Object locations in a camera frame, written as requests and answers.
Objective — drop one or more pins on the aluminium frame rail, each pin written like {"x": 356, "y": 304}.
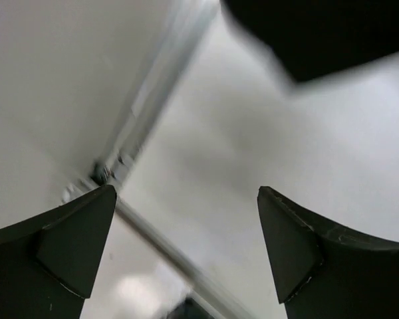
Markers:
{"x": 162, "y": 71}

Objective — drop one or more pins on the white front cover board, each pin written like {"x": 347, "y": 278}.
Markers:
{"x": 133, "y": 280}

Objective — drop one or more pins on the black trousers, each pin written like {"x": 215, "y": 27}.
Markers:
{"x": 313, "y": 39}

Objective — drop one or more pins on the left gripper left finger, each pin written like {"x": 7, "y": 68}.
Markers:
{"x": 49, "y": 262}

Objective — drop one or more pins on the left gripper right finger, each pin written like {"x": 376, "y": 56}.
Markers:
{"x": 322, "y": 269}

